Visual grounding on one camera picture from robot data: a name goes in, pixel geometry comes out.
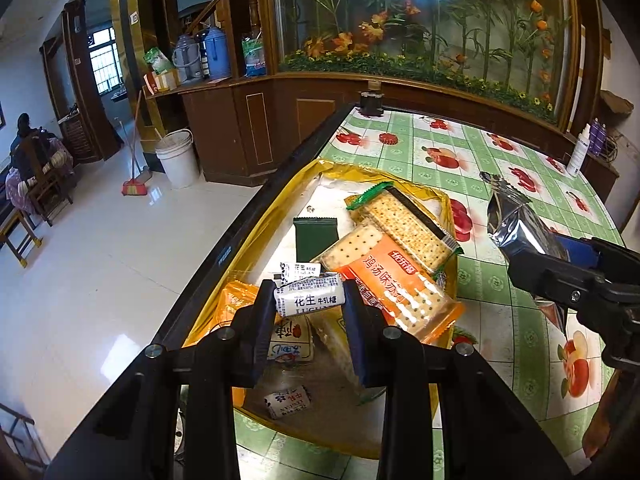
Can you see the red broom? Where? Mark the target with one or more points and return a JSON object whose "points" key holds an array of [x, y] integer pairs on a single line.
{"points": [[135, 187]]}

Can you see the orange cracker packet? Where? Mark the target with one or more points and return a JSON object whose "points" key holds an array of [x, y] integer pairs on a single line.
{"points": [[395, 280]]}

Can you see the blue thermos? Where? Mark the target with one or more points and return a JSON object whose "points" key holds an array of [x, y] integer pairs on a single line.
{"points": [[220, 52]]}

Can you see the green fruit print tablecloth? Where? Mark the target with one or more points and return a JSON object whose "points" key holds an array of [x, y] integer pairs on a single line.
{"points": [[500, 280]]}

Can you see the purple bottle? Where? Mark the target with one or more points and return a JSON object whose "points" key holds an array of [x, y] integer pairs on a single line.
{"points": [[605, 141], [595, 137]]}

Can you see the small cardboard box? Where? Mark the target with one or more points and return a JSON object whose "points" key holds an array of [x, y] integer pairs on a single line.
{"points": [[162, 81]]}

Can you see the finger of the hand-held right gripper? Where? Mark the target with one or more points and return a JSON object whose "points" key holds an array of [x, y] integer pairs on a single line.
{"points": [[580, 251], [550, 275]]}

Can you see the dark thermos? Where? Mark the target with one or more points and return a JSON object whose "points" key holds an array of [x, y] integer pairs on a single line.
{"points": [[201, 57]]}

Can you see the dark green snack packet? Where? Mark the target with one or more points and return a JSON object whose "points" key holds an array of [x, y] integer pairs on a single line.
{"points": [[315, 237]]}

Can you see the water bottle green label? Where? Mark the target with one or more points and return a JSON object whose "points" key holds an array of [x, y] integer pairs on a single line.
{"points": [[255, 55]]}

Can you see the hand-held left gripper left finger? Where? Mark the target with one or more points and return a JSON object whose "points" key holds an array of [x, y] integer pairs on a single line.
{"points": [[250, 340]]}

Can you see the white tray yellow taped rim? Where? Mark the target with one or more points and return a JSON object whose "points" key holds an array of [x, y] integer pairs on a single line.
{"points": [[320, 197]]}

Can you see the clear seed bag white label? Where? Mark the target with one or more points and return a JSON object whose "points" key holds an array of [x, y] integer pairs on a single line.
{"points": [[292, 342]]}

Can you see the red bottle cap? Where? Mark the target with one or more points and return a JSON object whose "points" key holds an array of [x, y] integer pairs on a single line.
{"points": [[387, 138]]}

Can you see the white blue candy packet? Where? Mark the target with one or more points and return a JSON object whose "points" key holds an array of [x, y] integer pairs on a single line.
{"points": [[310, 297], [300, 270], [287, 402]]}

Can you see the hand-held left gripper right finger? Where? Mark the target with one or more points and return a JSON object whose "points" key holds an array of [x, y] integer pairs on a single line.
{"points": [[357, 340]]}

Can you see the white spray bottle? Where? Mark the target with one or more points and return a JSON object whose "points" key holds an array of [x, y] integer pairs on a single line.
{"points": [[577, 152]]}

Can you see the silver foil packet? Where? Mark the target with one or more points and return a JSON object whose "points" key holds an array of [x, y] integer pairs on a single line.
{"points": [[515, 225]]}

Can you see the green white bag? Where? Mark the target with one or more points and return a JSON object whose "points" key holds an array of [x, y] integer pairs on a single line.
{"points": [[159, 60]]}

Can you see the wooden chair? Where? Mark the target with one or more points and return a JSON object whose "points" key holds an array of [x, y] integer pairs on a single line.
{"points": [[45, 180]]}

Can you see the person's right hand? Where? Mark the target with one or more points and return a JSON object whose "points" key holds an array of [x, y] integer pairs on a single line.
{"points": [[602, 415]]}

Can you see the grey thermos jug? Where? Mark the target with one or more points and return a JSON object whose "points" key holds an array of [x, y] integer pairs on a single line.
{"points": [[185, 60]]}

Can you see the wooden cabinet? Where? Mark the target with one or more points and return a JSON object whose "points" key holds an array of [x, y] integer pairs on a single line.
{"points": [[240, 125]]}

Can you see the brown wall shelf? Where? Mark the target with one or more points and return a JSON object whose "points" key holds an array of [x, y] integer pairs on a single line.
{"points": [[616, 103]]}

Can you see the barred window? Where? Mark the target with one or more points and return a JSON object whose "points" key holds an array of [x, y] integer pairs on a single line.
{"points": [[106, 60]]}

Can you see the wooden stool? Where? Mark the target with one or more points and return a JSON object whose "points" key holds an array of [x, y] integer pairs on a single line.
{"points": [[20, 237]]}

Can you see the small orange snack packet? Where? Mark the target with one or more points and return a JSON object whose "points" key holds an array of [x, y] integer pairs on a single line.
{"points": [[235, 300]]}

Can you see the white plastic bucket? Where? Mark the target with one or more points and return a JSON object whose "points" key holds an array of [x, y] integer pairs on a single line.
{"points": [[177, 160]]}

